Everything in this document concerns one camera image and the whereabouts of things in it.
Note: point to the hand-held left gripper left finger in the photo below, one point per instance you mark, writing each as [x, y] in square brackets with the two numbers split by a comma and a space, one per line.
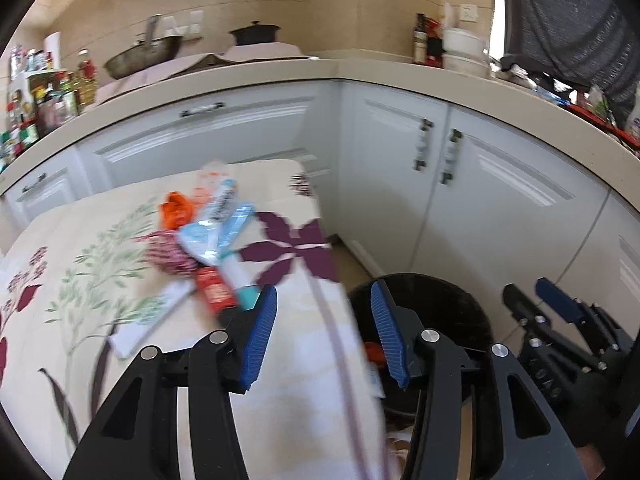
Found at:
[257, 345]

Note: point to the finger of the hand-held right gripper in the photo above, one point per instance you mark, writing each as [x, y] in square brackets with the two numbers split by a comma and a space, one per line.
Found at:
[557, 302]
[525, 310]

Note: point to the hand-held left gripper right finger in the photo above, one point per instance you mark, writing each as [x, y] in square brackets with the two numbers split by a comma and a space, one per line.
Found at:
[390, 345]

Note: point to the white tube with teal cap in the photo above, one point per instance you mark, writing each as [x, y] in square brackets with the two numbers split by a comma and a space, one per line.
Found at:
[240, 280]

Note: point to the red packet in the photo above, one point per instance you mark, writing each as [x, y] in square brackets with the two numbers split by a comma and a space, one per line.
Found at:
[215, 290]

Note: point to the black trash bin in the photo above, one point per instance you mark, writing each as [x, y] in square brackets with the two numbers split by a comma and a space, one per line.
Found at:
[450, 305]

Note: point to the light blue plastic packet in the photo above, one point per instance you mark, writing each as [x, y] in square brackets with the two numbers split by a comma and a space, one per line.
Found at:
[210, 235]

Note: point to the pink checked wrapper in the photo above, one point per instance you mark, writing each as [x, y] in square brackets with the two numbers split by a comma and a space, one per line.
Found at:
[167, 255]

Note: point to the white blue striped packet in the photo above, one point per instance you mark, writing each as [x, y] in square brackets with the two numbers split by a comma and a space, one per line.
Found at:
[220, 202]

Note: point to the orange foil wrapper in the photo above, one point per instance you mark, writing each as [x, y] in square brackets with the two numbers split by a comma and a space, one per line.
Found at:
[176, 210]

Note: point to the clear wrapper with red print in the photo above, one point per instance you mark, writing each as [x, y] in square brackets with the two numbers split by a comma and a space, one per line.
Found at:
[207, 180]

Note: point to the red plastic scrap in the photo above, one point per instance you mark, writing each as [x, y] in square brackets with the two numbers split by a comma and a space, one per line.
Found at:
[374, 352]

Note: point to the white corner cabinet door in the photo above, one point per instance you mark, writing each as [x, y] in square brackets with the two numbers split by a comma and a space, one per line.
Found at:
[510, 220]
[380, 185]

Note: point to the pile of assorted packets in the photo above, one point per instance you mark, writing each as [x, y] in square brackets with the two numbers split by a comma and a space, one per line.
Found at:
[600, 105]

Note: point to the floral tablecloth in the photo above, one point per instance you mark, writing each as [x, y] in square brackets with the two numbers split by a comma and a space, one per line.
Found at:
[60, 260]

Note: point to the wide white drawer front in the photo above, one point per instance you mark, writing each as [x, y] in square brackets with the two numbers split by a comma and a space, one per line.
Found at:
[250, 125]

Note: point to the narrow white cabinet door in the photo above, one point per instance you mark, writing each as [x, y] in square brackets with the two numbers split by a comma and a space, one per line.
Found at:
[55, 195]

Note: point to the white lidded container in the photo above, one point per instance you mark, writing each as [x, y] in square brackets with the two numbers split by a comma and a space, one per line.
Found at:
[462, 41]
[465, 65]

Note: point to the beige kitchen countertop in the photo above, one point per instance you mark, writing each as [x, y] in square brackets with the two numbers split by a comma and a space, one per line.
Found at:
[380, 72]

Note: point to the red seasoning packets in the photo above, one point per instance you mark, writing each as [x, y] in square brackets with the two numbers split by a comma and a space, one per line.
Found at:
[434, 42]

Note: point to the dark grey cloth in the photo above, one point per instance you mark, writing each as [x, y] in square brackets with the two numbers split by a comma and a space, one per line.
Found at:
[565, 20]

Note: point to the dark glass bottle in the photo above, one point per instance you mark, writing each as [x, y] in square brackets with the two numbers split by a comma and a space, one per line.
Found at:
[419, 42]

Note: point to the pink stove cover cloth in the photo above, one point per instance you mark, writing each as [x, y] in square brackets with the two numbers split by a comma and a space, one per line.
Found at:
[150, 77]

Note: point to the metal wok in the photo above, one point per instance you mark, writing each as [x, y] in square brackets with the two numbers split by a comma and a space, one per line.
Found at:
[145, 57]

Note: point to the black cooking pot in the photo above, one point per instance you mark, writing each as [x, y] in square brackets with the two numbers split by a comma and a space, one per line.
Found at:
[252, 35]

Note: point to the cooking oil bottle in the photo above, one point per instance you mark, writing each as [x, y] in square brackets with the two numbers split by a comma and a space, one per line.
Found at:
[86, 80]

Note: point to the group of condiment bottles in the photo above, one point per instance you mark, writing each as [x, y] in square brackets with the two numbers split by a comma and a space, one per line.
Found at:
[40, 105]

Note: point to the paper towel roll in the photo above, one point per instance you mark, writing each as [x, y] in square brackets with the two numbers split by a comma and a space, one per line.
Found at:
[53, 50]

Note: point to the white wall switch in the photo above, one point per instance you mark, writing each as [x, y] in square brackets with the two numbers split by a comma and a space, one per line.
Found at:
[467, 13]

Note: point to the white wall socket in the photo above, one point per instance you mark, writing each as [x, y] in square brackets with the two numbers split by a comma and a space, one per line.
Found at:
[182, 24]

